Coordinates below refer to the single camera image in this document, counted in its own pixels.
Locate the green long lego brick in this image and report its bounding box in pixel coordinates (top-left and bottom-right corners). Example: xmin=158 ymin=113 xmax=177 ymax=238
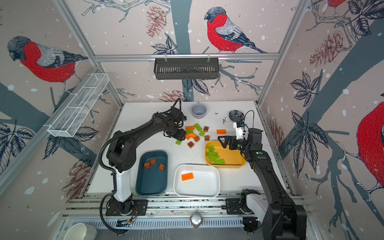
xmin=213 ymin=159 xmax=226 ymax=165

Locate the orange lego plate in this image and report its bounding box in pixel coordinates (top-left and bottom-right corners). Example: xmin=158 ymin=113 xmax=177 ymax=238
xmin=182 ymin=173 xmax=194 ymax=181

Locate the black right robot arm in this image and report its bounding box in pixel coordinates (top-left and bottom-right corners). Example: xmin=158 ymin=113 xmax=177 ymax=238
xmin=218 ymin=128 xmax=307 ymax=240

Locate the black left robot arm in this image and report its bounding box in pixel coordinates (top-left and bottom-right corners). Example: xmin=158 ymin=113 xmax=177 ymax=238
xmin=98 ymin=98 xmax=187 ymax=217

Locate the orange curved lego arch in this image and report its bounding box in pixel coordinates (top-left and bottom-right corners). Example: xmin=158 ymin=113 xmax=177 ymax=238
xmin=186 ymin=134 xmax=200 ymax=143

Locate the orange lego brick right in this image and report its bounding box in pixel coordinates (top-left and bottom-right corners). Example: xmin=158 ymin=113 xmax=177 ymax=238
xmin=217 ymin=130 xmax=227 ymax=135

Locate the yellow rectangular tray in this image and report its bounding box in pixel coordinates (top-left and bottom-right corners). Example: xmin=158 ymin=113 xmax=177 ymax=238
xmin=204 ymin=141 xmax=246 ymax=169

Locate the green lego brick top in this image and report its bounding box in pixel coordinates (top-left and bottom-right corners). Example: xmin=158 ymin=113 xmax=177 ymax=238
xmin=194 ymin=124 xmax=203 ymax=132

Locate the lavender plastic cup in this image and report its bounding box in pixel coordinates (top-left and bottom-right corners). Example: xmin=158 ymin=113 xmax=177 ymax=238
xmin=192 ymin=102 xmax=207 ymax=119

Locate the dark teal rectangular tray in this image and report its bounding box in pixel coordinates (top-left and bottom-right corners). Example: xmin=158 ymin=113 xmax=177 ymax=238
xmin=136 ymin=151 xmax=168 ymax=196

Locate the white rectangular tray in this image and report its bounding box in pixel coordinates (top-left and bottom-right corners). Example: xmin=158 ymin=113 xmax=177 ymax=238
xmin=173 ymin=165 xmax=221 ymax=199

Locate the round silver knob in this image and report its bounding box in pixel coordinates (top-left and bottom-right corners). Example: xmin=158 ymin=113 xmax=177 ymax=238
xmin=190 ymin=212 xmax=204 ymax=228

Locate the white bowl at bottom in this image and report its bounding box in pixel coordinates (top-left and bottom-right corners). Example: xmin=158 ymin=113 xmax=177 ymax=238
xmin=63 ymin=223 xmax=98 ymax=240

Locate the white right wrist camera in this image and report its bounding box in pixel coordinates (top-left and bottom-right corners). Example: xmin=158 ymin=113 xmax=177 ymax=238
xmin=233 ymin=121 xmax=246 ymax=140

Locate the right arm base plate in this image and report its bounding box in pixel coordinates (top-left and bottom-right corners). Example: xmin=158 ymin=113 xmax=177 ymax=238
xmin=223 ymin=197 xmax=264 ymax=216

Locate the black hanging wire basket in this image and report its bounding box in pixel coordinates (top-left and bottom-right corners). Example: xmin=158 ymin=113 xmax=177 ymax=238
xmin=154 ymin=58 xmax=219 ymax=80

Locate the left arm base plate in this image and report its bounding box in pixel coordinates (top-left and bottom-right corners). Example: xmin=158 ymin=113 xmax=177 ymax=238
xmin=106 ymin=198 xmax=148 ymax=217

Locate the white wire mesh basket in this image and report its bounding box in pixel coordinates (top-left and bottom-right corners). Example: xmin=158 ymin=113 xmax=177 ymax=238
xmin=48 ymin=73 xmax=110 ymax=138

